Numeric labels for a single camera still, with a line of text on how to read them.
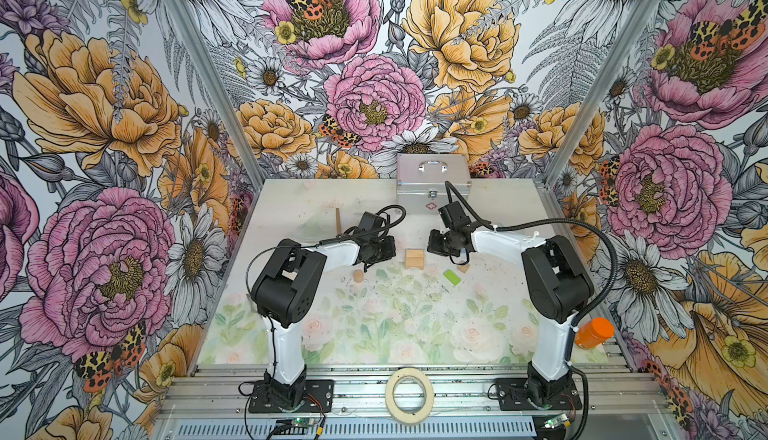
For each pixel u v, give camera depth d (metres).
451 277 0.97
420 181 1.04
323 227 1.09
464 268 0.97
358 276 0.94
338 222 1.09
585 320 0.78
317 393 0.75
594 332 0.75
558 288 0.52
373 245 0.81
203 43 0.85
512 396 0.74
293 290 0.52
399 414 0.70
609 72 0.90
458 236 0.75
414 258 0.98
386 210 0.91
